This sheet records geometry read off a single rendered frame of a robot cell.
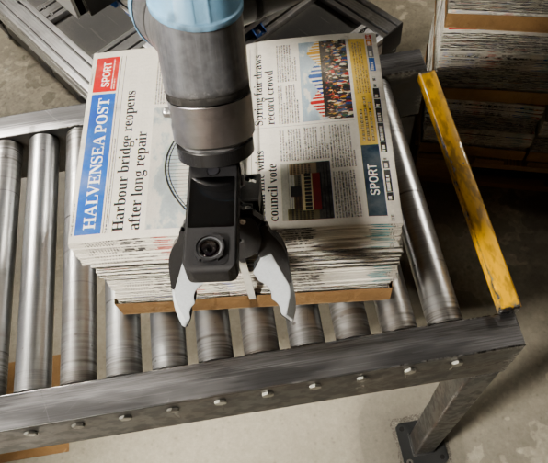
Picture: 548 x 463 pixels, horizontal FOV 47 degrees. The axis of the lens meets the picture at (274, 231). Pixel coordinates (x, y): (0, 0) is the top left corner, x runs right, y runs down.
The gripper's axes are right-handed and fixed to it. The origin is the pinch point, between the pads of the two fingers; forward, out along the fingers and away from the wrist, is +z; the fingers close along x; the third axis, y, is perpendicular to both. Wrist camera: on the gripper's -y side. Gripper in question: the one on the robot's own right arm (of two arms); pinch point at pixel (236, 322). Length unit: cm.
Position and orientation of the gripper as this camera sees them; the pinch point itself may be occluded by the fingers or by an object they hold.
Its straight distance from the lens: 66.7
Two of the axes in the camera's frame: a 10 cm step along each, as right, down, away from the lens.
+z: 0.8, 8.5, 5.1
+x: -10.0, 0.6, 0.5
